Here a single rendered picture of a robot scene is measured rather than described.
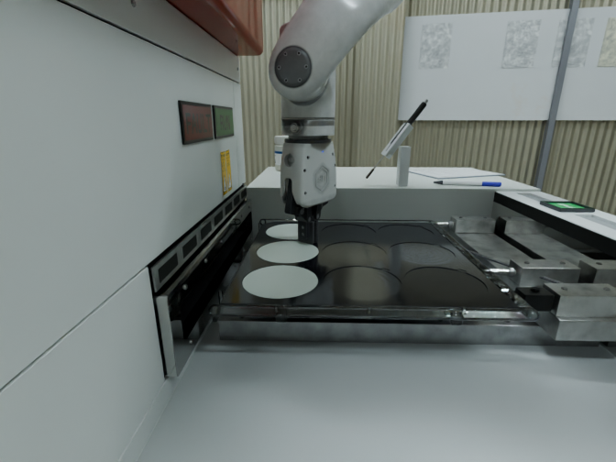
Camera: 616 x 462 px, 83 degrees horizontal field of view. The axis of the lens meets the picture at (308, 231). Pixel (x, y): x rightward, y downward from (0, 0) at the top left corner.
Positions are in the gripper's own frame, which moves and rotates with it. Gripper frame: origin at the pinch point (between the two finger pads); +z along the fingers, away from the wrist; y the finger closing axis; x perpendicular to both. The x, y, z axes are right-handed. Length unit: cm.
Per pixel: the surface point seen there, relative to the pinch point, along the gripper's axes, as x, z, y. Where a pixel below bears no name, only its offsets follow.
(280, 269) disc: -4.1, 2.0, -11.9
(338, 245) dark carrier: -5.0, 2.1, 2.1
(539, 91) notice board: -4, -38, 270
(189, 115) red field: 2.7, -18.9, -19.7
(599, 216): -39.1, -4.0, 23.2
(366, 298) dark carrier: -17.8, 2.1, -11.8
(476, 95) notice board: 34, -35, 251
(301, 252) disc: -2.2, 2.0, -4.7
